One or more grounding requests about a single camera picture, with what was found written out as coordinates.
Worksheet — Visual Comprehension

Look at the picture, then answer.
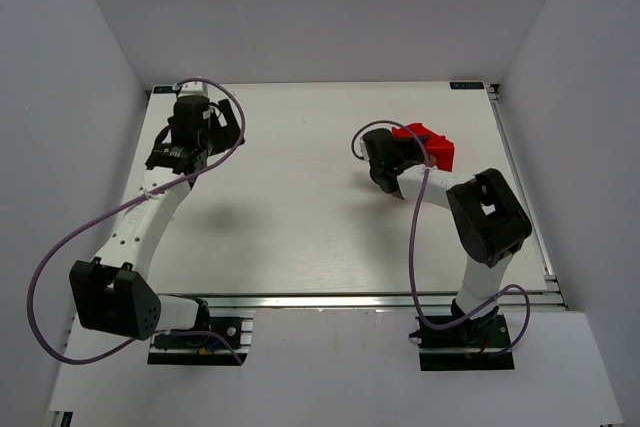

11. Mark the blue label sticker right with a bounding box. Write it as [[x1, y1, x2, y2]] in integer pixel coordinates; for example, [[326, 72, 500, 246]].
[[449, 81, 485, 90]]

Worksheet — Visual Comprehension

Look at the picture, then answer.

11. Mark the red plastic bin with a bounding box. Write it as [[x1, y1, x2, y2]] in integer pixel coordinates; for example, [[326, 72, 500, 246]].
[[391, 123, 455, 172]]

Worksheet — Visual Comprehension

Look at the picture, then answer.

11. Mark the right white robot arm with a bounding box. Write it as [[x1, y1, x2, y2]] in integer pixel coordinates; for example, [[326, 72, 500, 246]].
[[359, 124, 532, 320]]

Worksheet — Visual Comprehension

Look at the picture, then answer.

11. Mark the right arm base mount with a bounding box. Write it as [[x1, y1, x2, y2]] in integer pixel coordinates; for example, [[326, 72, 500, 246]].
[[408, 314, 515, 372]]

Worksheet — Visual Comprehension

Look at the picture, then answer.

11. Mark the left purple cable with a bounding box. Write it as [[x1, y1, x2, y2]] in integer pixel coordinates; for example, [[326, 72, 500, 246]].
[[27, 77, 247, 366]]

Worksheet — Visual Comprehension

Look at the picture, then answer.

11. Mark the aluminium table frame rail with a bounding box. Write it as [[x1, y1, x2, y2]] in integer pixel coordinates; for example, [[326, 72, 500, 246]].
[[144, 291, 566, 311]]

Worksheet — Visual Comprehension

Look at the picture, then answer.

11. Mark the blue label sticker left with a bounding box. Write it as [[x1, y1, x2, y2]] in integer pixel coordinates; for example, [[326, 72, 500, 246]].
[[152, 85, 175, 95]]

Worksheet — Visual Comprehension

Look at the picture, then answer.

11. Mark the purple cable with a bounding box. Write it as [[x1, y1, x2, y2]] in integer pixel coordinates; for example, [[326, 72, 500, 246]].
[[27, 77, 247, 366], [349, 120, 531, 356]]

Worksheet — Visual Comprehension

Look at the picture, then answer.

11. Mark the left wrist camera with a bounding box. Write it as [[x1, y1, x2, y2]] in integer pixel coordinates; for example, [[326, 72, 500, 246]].
[[173, 80, 208, 97]]

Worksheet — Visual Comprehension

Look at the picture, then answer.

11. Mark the blue label sticker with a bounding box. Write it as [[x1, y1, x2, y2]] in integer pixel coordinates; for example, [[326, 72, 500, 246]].
[[152, 85, 175, 95], [449, 81, 485, 90]]

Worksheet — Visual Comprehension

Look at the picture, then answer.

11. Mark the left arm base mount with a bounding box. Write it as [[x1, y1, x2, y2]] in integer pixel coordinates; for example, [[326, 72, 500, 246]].
[[147, 310, 254, 367]]

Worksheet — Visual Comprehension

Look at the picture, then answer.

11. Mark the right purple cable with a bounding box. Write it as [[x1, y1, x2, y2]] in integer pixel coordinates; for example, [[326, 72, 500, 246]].
[[349, 120, 531, 356]]

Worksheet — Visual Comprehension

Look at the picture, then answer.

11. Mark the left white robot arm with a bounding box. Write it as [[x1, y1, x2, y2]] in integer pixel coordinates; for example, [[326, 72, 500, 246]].
[[69, 94, 242, 340]]

